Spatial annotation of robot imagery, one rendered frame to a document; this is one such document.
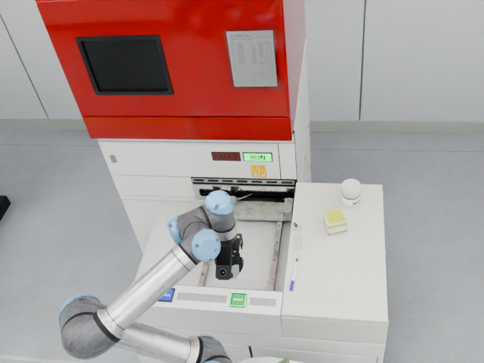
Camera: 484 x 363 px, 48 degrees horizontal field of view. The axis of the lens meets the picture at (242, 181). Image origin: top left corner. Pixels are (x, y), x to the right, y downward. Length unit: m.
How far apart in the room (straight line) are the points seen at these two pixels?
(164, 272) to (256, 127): 0.79
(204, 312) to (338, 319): 0.45
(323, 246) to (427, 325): 1.13
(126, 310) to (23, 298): 2.09
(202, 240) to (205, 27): 0.74
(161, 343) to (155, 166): 0.91
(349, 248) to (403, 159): 1.84
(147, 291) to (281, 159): 0.95
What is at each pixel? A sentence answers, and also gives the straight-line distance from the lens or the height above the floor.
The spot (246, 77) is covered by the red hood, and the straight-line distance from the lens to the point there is 1.86.
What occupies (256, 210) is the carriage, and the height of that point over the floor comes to 0.88.
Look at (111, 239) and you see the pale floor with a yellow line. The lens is 3.52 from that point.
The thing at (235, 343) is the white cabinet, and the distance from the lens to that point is 2.06.
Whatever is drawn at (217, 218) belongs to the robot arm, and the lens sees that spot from 1.51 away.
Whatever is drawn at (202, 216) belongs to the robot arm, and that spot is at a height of 1.44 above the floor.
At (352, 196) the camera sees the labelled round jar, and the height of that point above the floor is 1.03.
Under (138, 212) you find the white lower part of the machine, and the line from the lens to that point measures 2.57.
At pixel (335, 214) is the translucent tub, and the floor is 1.03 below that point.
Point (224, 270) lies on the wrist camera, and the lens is 1.62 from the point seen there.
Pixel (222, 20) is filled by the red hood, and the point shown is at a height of 1.72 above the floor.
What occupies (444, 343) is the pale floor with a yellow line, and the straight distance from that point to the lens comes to 2.95.
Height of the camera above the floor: 2.54
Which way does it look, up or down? 44 degrees down
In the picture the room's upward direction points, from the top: 9 degrees counter-clockwise
